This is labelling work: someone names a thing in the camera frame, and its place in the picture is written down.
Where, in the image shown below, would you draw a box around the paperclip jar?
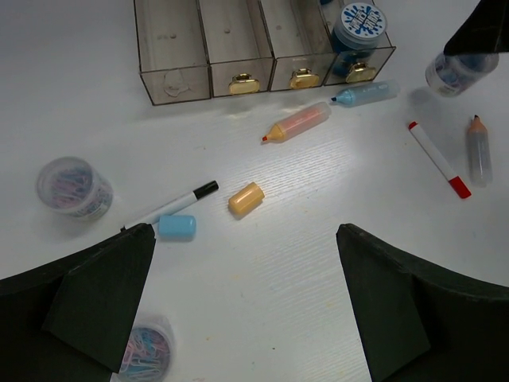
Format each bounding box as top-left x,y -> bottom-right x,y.
425,53 -> 499,97
36,157 -> 114,221

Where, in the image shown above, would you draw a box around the orange highlighter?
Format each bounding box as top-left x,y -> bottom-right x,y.
262,102 -> 332,143

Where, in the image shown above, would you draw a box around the red whiteboard marker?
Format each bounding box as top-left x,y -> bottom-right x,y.
408,121 -> 472,199

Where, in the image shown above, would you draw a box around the clear pencil-shaped highlighter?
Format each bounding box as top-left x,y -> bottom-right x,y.
466,115 -> 492,187

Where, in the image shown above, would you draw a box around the yellow highlighter cap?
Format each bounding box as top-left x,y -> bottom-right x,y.
227,182 -> 265,218

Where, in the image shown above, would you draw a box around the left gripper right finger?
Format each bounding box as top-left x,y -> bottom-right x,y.
336,224 -> 508,381

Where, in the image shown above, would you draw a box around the blue highlighter cap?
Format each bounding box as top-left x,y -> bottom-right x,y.
157,215 -> 197,241

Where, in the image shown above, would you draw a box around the blue highlighter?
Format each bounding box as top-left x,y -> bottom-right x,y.
330,80 -> 400,107

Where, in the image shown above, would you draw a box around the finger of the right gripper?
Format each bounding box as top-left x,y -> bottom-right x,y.
443,0 -> 508,56

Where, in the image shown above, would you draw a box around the black whiteboard marker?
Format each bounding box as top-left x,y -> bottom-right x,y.
120,181 -> 219,232

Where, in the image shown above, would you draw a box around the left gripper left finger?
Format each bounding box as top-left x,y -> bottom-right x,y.
1,224 -> 156,381

